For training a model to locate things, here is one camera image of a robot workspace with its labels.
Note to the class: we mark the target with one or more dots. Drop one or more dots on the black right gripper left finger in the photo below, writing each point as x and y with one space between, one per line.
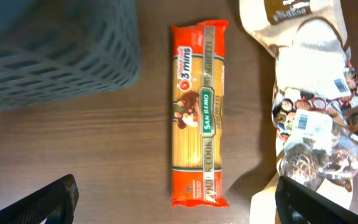
54 203

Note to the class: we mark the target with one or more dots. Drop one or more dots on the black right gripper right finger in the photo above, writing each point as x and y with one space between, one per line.
299 204

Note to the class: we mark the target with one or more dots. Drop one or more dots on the beige dried mushroom pouch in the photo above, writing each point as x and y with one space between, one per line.
316 145

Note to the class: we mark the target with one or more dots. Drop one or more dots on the beige white-contents pantry pouch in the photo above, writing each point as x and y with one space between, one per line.
308 40

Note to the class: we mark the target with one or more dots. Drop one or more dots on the grey plastic lattice basket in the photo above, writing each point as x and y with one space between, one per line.
53 50

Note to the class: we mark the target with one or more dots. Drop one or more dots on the orange San Remo spaghetti packet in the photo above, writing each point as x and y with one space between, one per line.
197 114

